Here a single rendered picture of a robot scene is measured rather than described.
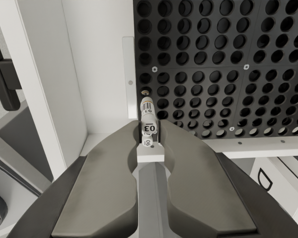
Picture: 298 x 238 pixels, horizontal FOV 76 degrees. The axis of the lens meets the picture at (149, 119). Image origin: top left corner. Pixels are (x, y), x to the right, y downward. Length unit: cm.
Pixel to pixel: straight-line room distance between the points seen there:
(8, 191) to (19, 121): 20
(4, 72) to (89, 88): 10
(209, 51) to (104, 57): 13
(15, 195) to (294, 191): 54
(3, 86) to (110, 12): 14
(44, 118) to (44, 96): 2
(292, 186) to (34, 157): 59
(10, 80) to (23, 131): 43
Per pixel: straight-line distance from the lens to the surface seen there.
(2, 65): 22
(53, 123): 21
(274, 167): 38
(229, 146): 29
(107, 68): 26
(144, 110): 15
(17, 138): 62
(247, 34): 21
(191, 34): 20
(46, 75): 20
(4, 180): 53
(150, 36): 19
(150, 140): 22
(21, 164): 54
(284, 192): 37
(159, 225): 109
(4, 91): 23
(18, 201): 58
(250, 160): 47
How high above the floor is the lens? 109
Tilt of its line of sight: 61 degrees down
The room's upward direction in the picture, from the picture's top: 174 degrees clockwise
